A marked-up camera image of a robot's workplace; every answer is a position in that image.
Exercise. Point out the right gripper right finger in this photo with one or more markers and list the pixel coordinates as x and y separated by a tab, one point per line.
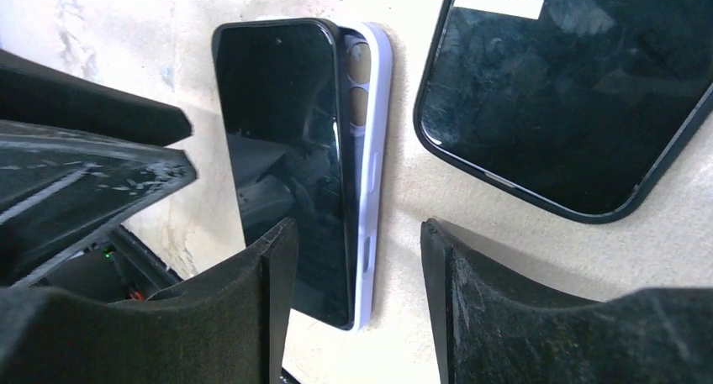
490	324

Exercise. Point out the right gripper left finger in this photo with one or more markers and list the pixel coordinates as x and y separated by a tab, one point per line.
225	325

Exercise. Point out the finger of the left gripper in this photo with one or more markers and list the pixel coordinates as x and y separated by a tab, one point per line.
36	94

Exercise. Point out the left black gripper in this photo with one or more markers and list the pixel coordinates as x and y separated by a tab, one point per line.
62	189

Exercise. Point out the black phone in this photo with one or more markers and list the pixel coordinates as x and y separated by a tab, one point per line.
283	95

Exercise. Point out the black phone case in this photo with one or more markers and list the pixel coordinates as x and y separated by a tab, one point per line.
577	107

